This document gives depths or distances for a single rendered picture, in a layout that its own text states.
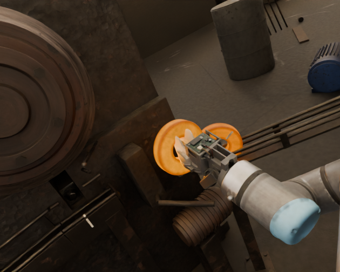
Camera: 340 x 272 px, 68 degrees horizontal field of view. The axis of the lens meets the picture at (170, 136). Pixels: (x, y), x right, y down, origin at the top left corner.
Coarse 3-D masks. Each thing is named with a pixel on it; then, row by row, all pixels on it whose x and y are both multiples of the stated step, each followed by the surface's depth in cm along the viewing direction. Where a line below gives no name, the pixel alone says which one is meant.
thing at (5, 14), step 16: (0, 16) 59; (16, 16) 60; (48, 32) 64; (64, 48) 67; (80, 64) 70; (80, 80) 71; (80, 144) 75; (64, 160) 74; (48, 176) 72; (0, 192) 67; (16, 192) 69
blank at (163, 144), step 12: (180, 120) 69; (168, 132) 66; (180, 132) 68; (192, 132) 70; (156, 144) 67; (168, 144) 67; (156, 156) 68; (168, 156) 68; (168, 168) 69; (180, 168) 71
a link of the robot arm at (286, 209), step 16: (256, 176) 49; (272, 176) 50; (240, 192) 49; (256, 192) 47; (272, 192) 46; (288, 192) 46; (304, 192) 48; (256, 208) 47; (272, 208) 45; (288, 208) 43; (304, 208) 43; (272, 224) 45; (288, 224) 43; (304, 224) 43; (288, 240) 44
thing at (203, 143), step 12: (192, 144) 58; (204, 144) 57; (216, 144) 57; (192, 156) 58; (204, 156) 57; (216, 156) 56; (228, 156) 54; (204, 168) 59; (216, 168) 57; (228, 168) 53
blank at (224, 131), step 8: (208, 128) 83; (216, 128) 82; (224, 128) 82; (232, 128) 82; (224, 136) 83; (232, 136) 83; (240, 136) 83; (232, 144) 84; (240, 144) 84; (240, 152) 86
